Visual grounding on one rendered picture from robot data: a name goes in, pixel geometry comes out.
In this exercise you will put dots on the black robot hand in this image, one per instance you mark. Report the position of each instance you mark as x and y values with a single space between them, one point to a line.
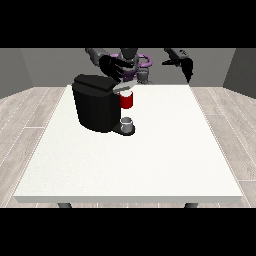
111 66
186 67

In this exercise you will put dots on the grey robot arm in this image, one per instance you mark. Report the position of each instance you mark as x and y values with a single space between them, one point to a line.
176 53
95 54

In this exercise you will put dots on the pale grey machine lid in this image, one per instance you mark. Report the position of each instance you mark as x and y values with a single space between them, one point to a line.
122 87

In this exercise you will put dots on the red pod holder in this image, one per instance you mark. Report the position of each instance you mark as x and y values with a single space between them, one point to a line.
126 100

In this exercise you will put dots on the black coffee machine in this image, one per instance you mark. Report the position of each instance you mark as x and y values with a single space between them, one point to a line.
95 106

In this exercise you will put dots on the grey robot trunk purple rings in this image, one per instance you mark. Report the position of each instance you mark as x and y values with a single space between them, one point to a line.
144 62

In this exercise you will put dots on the small grey cup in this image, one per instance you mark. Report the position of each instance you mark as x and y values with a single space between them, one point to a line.
126 124

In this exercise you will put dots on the dark table leg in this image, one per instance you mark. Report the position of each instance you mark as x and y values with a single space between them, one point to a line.
64 205
191 205

